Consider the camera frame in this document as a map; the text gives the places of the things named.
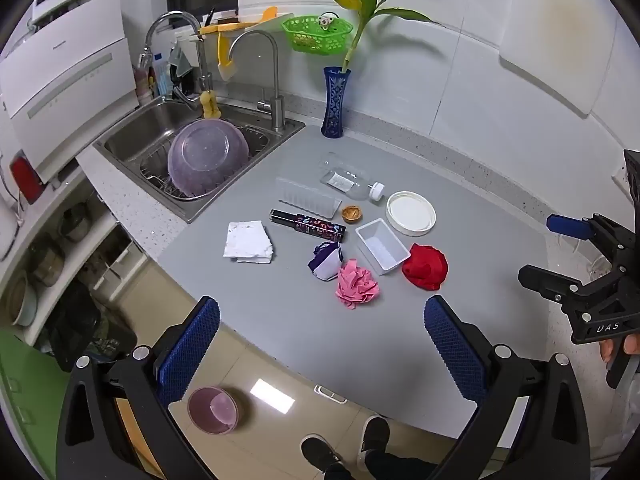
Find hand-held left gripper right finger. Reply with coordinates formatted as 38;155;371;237
423;295;591;480

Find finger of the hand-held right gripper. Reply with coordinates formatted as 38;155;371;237
518;264;621;311
546;213;632;273

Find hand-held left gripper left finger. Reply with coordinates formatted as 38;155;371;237
55;296;222;480

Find pink plastic bin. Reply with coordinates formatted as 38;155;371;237
187;386;239;435

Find red cloth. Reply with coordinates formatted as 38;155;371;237
401;243;449;292

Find pink cloth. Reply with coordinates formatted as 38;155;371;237
334;258;381;310

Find white tissue paper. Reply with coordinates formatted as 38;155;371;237
223;220;277;264

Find white rectangular plastic container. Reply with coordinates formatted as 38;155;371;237
355;218;412;276

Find round white plastic lid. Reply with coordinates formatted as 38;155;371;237
386;190;437;236

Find purple and white pouch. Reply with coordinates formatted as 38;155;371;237
307;241;345;281

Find dark floral patterned box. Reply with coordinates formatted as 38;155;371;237
270;209;347;241

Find person's right hand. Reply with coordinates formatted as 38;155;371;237
601;333;640;365

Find black plastic bag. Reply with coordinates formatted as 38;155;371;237
42;280;138;371

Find person's right black shoe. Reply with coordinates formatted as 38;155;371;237
356;415;391;472

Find person's black shoe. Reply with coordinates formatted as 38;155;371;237
356;415;391;472
300;436;346;473

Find person's dark trouser legs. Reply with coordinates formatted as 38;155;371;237
325;452;441;480

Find person's left black shoe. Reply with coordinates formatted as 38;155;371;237
300;436;346;473

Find ceramic bowl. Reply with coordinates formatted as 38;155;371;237
27;247;66;288
7;272;38;328
60;202;93;243

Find clear plastic tray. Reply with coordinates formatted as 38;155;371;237
274;176;338;220

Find purple plastic basin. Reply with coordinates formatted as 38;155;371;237
167;119;250;198

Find clear plastic bottle white cap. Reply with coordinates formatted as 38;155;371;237
319;152;386;204

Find stainless steel sink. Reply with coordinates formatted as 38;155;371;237
94;97;307;224

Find red plastic container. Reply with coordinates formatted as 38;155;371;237
10;156;45;205

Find yellow sponge brush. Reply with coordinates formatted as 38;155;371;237
200;89;222;120

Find small gooseneck steel faucet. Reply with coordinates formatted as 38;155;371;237
227;30;287;133

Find blue patterned glass vase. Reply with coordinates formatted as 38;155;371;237
321;66;353;139

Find dark red bottle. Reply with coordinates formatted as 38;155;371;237
134;66;153;106

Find blue and white bottle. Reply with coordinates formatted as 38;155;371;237
152;57;171;97

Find white countertop dishwasher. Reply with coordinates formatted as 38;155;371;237
0;0;140;185

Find yellow and white scoop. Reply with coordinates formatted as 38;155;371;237
216;30;238;83

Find green bamboo plant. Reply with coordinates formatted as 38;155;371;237
324;0;446;73

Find green plastic basket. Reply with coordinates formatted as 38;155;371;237
281;14;354;55

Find yellow plastic rack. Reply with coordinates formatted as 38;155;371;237
200;6;279;36

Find tall pull-down steel faucet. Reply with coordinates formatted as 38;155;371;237
145;11;213;111

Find metal cabinet handle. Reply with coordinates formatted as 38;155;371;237
314;385;347;404

